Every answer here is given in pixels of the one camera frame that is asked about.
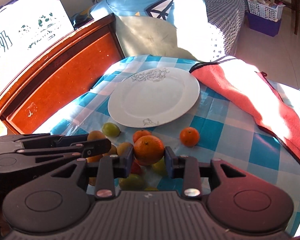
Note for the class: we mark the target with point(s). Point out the white milk carton box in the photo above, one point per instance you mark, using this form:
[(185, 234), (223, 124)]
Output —
[(28, 28)]

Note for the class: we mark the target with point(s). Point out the brown round fruit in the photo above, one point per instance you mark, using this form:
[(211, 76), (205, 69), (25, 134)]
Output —
[(122, 147), (95, 135)]

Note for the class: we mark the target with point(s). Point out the blue grey shark cushion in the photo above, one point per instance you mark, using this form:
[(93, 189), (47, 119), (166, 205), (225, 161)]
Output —
[(172, 28)]

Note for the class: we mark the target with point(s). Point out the green jujube fruit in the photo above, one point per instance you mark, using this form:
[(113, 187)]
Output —
[(110, 129)]

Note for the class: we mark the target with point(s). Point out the green fruit bottom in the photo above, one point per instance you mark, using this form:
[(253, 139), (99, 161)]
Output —
[(132, 182)]

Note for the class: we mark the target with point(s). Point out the coral red towel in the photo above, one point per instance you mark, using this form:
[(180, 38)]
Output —
[(249, 90)]

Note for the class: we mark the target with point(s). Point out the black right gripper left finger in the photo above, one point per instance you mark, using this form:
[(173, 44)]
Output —
[(58, 200)]

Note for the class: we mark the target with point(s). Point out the white floral plate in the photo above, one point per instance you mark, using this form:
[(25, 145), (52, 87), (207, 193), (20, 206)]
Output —
[(153, 97)]

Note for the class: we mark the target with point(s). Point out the white plastic basket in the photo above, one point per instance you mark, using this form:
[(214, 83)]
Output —
[(272, 12)]

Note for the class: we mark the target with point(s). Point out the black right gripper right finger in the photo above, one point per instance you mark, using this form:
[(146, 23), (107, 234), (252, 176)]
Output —
[(235, 199)]

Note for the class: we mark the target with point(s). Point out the small orange tangerine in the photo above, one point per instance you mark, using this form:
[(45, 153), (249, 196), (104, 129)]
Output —
[(189, 137)]

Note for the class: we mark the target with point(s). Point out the red cherry tomato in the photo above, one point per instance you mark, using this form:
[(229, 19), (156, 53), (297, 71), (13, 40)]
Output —
[(136, 169)]

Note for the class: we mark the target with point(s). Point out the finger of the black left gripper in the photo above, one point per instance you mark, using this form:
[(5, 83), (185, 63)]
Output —
[(43, 140), (15, 157)]

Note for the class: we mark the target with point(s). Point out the blue storage box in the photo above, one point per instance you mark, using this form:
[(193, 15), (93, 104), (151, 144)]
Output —
[(262, 25)]

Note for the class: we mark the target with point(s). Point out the blue checkered tablecloth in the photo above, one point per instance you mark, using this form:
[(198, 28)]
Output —
[(226, 132)]

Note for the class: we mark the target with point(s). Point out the large orange tangerine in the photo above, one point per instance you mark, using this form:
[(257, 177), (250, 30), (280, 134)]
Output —
[(148, 150)]

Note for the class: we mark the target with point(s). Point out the checkered sofa cover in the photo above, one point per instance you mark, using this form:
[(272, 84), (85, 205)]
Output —
[(225, 18)]

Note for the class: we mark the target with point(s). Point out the green yellow fruit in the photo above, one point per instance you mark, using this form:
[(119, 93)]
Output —
[(160, 168)]

